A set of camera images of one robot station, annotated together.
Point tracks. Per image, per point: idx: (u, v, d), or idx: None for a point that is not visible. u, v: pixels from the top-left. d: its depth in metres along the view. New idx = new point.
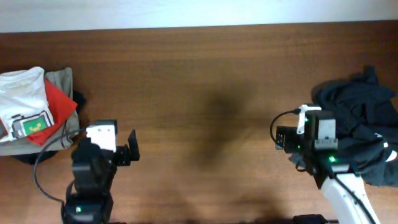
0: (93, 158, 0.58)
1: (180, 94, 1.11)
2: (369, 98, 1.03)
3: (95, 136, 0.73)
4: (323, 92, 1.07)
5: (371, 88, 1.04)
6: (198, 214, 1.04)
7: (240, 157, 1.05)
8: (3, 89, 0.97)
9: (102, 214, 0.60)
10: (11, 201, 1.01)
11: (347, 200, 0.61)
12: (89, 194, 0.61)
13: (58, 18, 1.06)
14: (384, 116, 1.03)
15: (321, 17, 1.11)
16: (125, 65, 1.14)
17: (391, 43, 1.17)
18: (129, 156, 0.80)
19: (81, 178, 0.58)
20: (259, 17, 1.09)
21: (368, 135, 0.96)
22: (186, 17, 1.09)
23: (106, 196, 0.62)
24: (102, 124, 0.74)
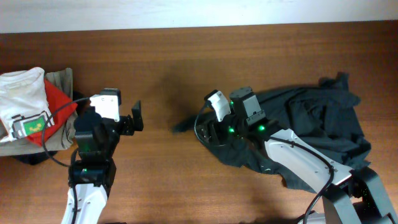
0: (95, 127, 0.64)
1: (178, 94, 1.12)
2: (328, 101, 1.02)
3: (97, 105, 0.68)
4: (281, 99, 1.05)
5: (336, 92, 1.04)
6: (198, 215, 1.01)
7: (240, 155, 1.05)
8: (4, 89, 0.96)
9: (106, 178, 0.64)
10: (10, 202, 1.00)
11: (286, 147, 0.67)
12: (94, 160, 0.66)
13: (61, 18, 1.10)
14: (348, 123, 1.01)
15: (314, 17, 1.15)
16: (125, 65, 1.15)
17: (388, 43, 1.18)
18: (132, 126, 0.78)
19: (86, 144, 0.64)
20: (257, 17, 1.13)
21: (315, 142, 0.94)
22: (186, 17, 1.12)
23: (109, 163, 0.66)
24: (106, 93, 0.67)
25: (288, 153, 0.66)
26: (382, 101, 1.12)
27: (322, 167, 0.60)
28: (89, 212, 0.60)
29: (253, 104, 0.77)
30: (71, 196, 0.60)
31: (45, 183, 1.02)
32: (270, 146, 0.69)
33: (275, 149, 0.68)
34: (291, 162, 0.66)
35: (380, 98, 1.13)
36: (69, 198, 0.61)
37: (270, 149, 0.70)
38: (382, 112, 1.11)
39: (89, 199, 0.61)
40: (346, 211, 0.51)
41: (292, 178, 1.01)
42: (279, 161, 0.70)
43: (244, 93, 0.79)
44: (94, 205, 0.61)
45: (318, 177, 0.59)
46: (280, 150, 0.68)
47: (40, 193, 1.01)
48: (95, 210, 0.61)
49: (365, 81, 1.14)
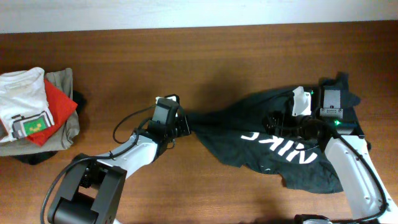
0: (172, 106, 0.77)
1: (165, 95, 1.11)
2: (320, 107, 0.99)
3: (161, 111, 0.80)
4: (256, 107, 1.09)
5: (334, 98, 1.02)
6: (198, 214, 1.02)
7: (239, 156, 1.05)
8: (3, 89, 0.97)
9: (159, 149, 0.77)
10: (14, 201, 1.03)
11: (349, 157, 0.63)
12: (155, 130, 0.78)
13: (60, 18, 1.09)
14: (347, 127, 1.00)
15: (317, 18, 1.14)
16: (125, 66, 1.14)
17: (393, 43, 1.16)
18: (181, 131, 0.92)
19: (159, 115, 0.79)
20: (257, 16, 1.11)
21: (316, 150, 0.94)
22: (186, 17, 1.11)
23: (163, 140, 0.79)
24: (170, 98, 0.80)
25: (349, 162, 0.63)
26: (381, 103, 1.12)
27: (375, 197, 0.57)
28: (145, 152, 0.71)
29: (336, 104, 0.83)
30: (134, 136, 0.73)
31: (47, 183, 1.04)
32: (334, 144, 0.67)
33: (337, 149, 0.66)
34: (346, 170, 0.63)
35: (380, 99, 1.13)
36: (134, 135, 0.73)
37: (331, 144, 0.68)
38: (380, 112, 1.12)
39: (148, 142, 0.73)
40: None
41: (291, 177, 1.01)
42: (333, 160, 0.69)
43: (333, 93, 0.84)
44: (150, 148, 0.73)
45: (364, 203, 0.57)
46: (341, 154, 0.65)
47: (42, 192, 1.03)
48: (143, 156, 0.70)
49: (365, 82, 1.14)
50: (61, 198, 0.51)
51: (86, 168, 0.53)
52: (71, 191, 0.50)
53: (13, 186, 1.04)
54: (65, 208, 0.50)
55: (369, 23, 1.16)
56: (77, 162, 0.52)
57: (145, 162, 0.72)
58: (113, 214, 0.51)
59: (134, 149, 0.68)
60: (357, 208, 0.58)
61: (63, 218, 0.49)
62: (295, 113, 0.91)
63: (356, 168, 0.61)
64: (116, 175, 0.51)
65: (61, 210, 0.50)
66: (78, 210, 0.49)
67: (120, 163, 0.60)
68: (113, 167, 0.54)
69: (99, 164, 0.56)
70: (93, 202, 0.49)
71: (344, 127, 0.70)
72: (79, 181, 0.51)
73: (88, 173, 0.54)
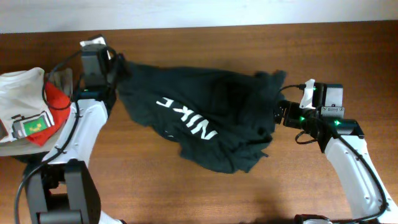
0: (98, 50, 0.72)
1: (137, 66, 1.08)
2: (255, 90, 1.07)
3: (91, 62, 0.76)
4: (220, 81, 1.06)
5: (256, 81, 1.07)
6: (198, 215, 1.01)
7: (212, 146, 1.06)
8: (4, 89, 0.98)
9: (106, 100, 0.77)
10: (12, 201, 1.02)
11: (349, 157, 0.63)
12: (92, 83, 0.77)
13: (63, 17, 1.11)
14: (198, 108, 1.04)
15: (314, 18, 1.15)
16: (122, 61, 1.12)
17: (390, 43, 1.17)
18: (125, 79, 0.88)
19: (89, 64, 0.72)
20: (257, 15, 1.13)
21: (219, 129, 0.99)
22: (186, 17, 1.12)
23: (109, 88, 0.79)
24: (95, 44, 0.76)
25: (349, 163, 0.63)
26: (384, 102, 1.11)
27: (376, 197, 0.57)
28: (92, 119, 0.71)
29: (338, 102, 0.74)
30: (75, 107, 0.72)
31: None
32: (334, 144, 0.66)
33: (337, 150, 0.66)
34: (346, 171, 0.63)
35: (381, 98, 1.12)
36: (74, 109, 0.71)
37: (331, 145, 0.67)
38: (382, 112, 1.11)
39: (91, 107, 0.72)
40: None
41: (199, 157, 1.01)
42: (333, 160, 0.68)
43: (335, 90, 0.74)
44: (96, 113, 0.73)
45: (365, 204, 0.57)
46: (341, 154, 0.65)
47: None
48: (94, 122, 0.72)
49: (367, 81, 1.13)
50: (37, 211, 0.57)
51: (43, 175, 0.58)
52: (41, 201, 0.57)
53: (13, 186, 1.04)
54: (46, 215, 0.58)
55: (367, 23, 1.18)
56: (31, 174, 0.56)
57: (100, 123, 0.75)
58: (92, 197, 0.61)
59: (81, 124, 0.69)
60: (359, 208, 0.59)
61: (50, 222, 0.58)
62: (303, 105, 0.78)
63: (356, 169, 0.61)
64: (74, 172, 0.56)
65: (44, 217, 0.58)
66: (58, 213, 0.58)
67: (73, 151, 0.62)
68: (68, 162, 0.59)
69: (53, 166, 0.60)
70: (69, 204, 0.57)
71: (345, 127, 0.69)
72: (43, 188, 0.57)
73: (49, 177, 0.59)
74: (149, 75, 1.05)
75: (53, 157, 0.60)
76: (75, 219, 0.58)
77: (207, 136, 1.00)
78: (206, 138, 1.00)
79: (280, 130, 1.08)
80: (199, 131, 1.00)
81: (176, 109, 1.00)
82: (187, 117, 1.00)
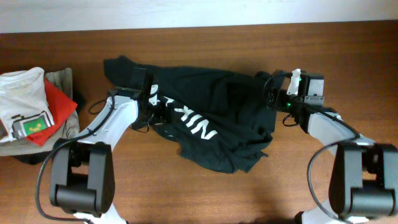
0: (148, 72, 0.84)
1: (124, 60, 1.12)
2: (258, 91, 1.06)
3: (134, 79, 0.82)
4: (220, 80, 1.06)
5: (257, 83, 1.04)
6: (198, 214, 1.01)
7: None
8: (4, 89, 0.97)
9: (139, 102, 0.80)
10: (13, 201, 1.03)
11: (327, 120, 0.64)
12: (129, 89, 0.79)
13: (62, 17, 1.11)
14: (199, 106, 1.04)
15: (315, 17, 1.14)
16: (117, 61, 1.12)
17: (392, 42, 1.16)
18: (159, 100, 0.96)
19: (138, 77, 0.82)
20: (257, 15, 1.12)
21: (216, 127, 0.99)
22: (186, 16, 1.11)
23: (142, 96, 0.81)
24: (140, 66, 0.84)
25: (329, 125, 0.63)
26: (381, 104, 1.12)
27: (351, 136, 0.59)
28: (124, 114, 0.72)
29: (319, 92, 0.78)
30: (111, 100, 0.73)
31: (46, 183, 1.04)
32: (313, 117, 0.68)
33: (318, 121, 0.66)
34: (328, 134, 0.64)
35: (380, 98, 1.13)
36: (109, 101, 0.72)
37: (311, 120, 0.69)
38: (380, 112, 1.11)
39: (125, 102, 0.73)
40: (353, 163, 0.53)
41: (193, 155, 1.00)
42: (319, 135, 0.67)
43: (316, 81, 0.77)
44: (129, 109, 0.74)
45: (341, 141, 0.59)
46: (320, 122, 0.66)
47: (41, 193, 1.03)
48: (124, 117, 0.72)
49: (365, 83, 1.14)
50: (57, 183, 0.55)
51: (71, 152, 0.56)
52: (63, 177, 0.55)
53: (13, 186, 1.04)
54: (64, 189, 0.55)
55: (369, 23, 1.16)
56: (59, 148, 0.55)
57: (129, 121, 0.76)
58: (109, 183, 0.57)
59: (114, 114, 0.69)
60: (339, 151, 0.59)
61: (65, 198, 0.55)
62: (290, 92, 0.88)
63: (336, 127, 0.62)
64: (101, 151, 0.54)
65: (61, 192, 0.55)
66: (74, 188, 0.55)
67: (102, 136, 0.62)
68: (95, 144, 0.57)
69: (81, 144, 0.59)
70: (87, 182, 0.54)
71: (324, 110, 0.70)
72: (68, 165, 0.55)
73: (74, 157, 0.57)
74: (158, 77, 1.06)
75: (82, 135, 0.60)
76: (88, 200, 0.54)
77: (206, 136, 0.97)
78: (206, 137, 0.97)
79: (281, 132, 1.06)
80: (196, 132, 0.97)
81: (178, 109, 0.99)
82: (188, 118, 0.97)
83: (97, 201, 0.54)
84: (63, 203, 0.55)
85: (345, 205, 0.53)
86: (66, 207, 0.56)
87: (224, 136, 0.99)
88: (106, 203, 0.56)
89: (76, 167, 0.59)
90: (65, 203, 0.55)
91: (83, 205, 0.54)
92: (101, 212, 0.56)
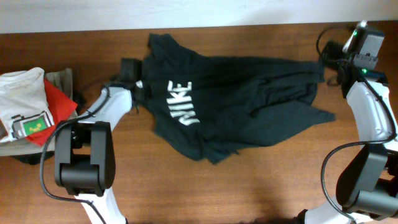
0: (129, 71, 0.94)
1: (156, 42, 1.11)
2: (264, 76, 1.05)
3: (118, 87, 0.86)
4: (245, 71, 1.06)
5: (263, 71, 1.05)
6: (198, 215, 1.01)
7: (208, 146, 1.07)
8: (3, 89, 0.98)
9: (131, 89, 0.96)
10: (13, 201, 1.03)
11: (369, 98, 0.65)
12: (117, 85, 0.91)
13: (63, 18, 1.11)
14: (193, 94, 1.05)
15: (313, 18, 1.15)
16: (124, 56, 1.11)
17: (393, 42, 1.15)
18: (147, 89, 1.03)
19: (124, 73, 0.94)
20: (256, 16, 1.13)
21: (203, 117, 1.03)
22: (186, 17, 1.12)
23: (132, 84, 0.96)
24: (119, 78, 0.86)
25: (368, 102, 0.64)
26: None
27: (387, 130, 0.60)
28: (118, 101, 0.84)
29: (374, 52, 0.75)
30: (105, 91, 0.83)
31: (46, 183, 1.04)
32: (357, 88, 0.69)
33: (361, 96, 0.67)
34: (364, 111, 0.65)
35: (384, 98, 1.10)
36: (104, 91, 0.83)
37: (354, 89, 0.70)
38: None
39: (118, 93, 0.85)
40: (375, 167, 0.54)
41: (168, 135, 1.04)
42: (355, 106, 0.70)
43: (377, 38, 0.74)
44: (122, 97, 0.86)
45: (374, 133, 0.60)
46: (364, 98, 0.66)
47: (41, 192, 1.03)
48: (122, 103, 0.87)
49: None
50: (61, 162, 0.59)
51: (73, 132, 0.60)
52: (65, 156, 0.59)
53: (14, 186, 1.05)
54: (68, 168, 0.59)
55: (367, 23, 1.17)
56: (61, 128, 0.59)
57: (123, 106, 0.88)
58: (110, 161, 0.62)
59: (109, 102, 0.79)
60: (368, 136, 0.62)
61: (69, 176, 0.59)
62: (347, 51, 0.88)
63: (374, 108, 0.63)
64: (99, 129, 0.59)
65: (65, 171, 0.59)
66: (78, 167, 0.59)
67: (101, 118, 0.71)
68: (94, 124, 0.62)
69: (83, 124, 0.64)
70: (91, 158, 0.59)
71: (370, 75, 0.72)
72: (69, 145, 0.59)
73: (76, 136, 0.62)
74: (178, 60, 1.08)
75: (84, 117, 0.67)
76: (91, 176, 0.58)
77: (185, 121, 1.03)
78: (185, 122, 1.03)
79: None
80: (177, 115, 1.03)
81: (171, 92, 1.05)
82: (175, 103, 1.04)
83: (100, 176, 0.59)
84: (69, 182, 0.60)
85: (351, 198, 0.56)
86: (70, 186, 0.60)
87: (208, 127, 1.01)
88: (107, 179, 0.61)
89: (78, 147, 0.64)
90: (71, 181, 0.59)
91: (86, 182, 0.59)
92: (104, 188, 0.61)
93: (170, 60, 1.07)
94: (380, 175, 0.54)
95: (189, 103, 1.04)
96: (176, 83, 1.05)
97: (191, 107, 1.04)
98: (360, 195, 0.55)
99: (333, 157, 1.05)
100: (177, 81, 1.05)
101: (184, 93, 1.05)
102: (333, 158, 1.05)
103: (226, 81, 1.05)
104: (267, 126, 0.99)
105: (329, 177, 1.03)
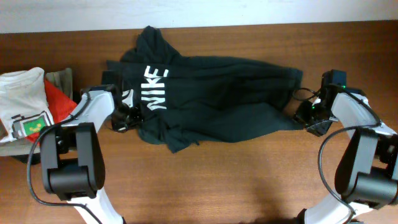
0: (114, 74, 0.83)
1: (143, 37, 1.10)
2: (254, 70, 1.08)
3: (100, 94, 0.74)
4: (231, 67, 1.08)
5: (254, 66, 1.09)
6: (198, 215, 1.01)
7: (204, 145, 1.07)
8: (3, 89, 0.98)
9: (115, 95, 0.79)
10: (13, 201, 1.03)
11: (352, 102, 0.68)
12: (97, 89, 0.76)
13: (63, 17, 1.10)
14: (176, 85, 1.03)
15: (314, 18, 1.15)
16: (127, 54, 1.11)
17: (392, 43, 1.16)
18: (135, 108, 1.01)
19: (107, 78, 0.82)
20: (257, 16, 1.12)
21: (180, 110, 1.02)
22: (186, 17, 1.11)
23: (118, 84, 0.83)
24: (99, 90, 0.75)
25: (354, 107, 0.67)
26: (383, 104, 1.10)
27: (372, 120, 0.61)
28: (101, 104, 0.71)
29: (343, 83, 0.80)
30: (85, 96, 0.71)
31: None
32: (339, 98, 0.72)
33: (344, 102, 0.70)
34: (349, 113, 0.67)
35: (382, 98, 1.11)
36: (84, 95, 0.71)
37: (337, 100, 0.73)
38: (384, 113, 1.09)
39: (101, 94, 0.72)
40: (367, 150, 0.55)
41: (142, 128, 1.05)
42: (342, 116, 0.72)
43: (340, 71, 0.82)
44: (105, 99, 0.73)
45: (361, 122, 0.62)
46: (346, 102, 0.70)
47: None
48: (104, 107, 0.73)
49: (366, 83, 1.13)
50: (49, 168, 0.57)
51: (56, 137, 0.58)
52: (53, 161, 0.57)
53: (14, 186, 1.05)
54: (56, 173, 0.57)
55: (368, 24, 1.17)
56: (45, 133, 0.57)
57: (107, 111, 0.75)
58: (98, 162, 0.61)
59: (91, 106, 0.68)
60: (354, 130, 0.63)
61: (59, 181, 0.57)
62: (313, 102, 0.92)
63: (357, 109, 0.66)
64: (84, 129, 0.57)
65: (54, 177, 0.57)
66: (66, 170, 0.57)
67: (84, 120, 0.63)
68: (79, 124, 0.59)
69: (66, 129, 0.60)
70: (78, 160, 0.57)
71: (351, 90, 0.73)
72: (56, 149, 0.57)
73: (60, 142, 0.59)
74: (161, 58, 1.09)
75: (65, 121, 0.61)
76: (81, 178, 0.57)
77: (153, 107, 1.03)
78: (151, 107, 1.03)
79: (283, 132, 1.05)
80: (150, 101, 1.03)
81: (147, 77, 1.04)
82: (148, 88, 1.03)
83: (90, 177, 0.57)
84: (58, 188, 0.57)
85: (350, 185, 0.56)
86: (61, 191, 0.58)
87: (184, 119, 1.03)
88: (97, 179, 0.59)
89: (64, 152, 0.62)
90: (61, 186, 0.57)
91: (76, 185, 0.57)
92: (95, 189, 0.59)
93: (152, 56, 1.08)
94: (373, 157, 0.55)
95: (163, 90, 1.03)
96: (155, 68, 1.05)
97: (163, 93, 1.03)
98: (358, 181, 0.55)
99: (333, 157, 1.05)
100: (156, 68, 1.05)
101: (158, 79, 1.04)
102: (333, 157, 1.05)
103: (211, 73, 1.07)
104: (234, 121, 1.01)
105: (328, 177, 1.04)
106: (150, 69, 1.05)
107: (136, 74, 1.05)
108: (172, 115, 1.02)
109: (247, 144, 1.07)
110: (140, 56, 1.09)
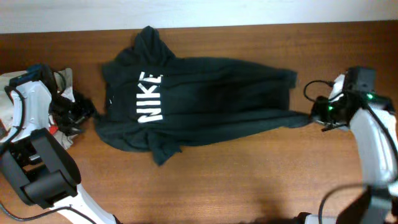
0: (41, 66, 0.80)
1: (141, 35, 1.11)
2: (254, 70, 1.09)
3: (30, 86, 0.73)
4: (227, 69, 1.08)
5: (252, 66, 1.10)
6: (198, 215, 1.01)
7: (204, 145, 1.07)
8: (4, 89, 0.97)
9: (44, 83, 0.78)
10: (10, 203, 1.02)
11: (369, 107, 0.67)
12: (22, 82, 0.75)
13: (63, 18, 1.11)
14: (172, 91, 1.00)
15: (312, 18, 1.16)
16: (123, 52, 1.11)
17: (390, 43, 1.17)
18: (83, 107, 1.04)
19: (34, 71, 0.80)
20: (258, 16, 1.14)
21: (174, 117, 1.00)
22: (186, 17, 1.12)
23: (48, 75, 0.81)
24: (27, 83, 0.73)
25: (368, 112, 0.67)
26: None
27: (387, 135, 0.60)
28: (36, 98, 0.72)
29: None
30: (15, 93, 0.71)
31: None
32: None
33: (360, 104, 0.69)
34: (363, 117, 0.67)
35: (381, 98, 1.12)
36: (15, 94, 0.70)
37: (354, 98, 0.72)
38: None
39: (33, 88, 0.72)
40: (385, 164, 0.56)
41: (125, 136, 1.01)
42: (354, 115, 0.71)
43: None
44: (38, 91, 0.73)
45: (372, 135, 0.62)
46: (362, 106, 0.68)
47: None
48: (40, 98, 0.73)
49: None
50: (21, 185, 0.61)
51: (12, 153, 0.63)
52: (21, 176, 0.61)
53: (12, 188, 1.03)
54: (30, 183, 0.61)
55: (366, 24, 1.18)
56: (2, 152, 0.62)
57: (46, 101, 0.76)
58: (68, 160, 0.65)
59: (29, 104, 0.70)
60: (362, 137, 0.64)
61: (34, 188, 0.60)
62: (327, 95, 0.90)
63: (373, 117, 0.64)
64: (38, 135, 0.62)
65: (28, 186, 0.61)
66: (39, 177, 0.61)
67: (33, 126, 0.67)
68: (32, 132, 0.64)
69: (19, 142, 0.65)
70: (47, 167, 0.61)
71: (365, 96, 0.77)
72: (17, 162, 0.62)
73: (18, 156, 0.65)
74: (157, 58, 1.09)
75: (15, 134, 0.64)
76: (56, 179, 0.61)
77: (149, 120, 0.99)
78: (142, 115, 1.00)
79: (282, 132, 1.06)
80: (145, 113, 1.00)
81: (142, 87, 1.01)
82: (144, 99, 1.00)
83: (63, 175, 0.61)
84: (35, 195, 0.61)
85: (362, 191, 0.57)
86: (40, 198, 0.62)
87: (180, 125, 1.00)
88: (73, 175, 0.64)
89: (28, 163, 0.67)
90: (38, 193, 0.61)
91: (53, 186, 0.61)
92: (72, 185, 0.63)
93: (148, 55, 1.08)
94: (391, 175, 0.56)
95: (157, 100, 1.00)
96: (149, 74, 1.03)
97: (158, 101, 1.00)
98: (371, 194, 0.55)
99: None
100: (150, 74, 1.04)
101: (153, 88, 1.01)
102: None
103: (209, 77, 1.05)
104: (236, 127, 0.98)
105: None
106: (144, 75, 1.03)
107: (129, 79, 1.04)
108: (166, 121, 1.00)
109: (247, 144, 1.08)
110: (134, 61, 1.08)
